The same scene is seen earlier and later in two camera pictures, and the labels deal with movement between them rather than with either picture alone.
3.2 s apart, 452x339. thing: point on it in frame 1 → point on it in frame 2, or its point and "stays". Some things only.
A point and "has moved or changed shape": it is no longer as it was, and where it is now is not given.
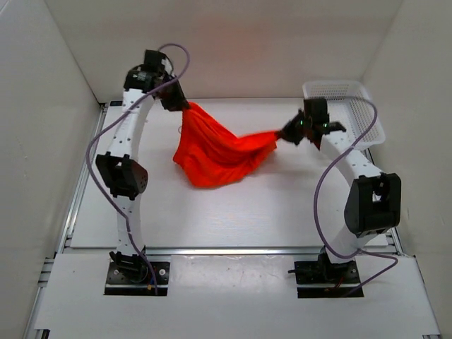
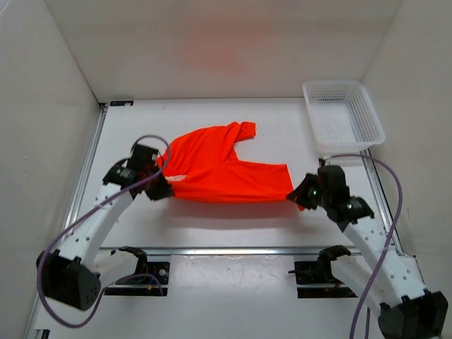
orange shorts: x=210 y=155 has moved or changed shape
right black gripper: x=287 y=132 → x=299 y=195
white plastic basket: x=349 y=106 stays
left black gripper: x=179 y=102 → x=163 y=191
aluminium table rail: x=233 y=251 stays
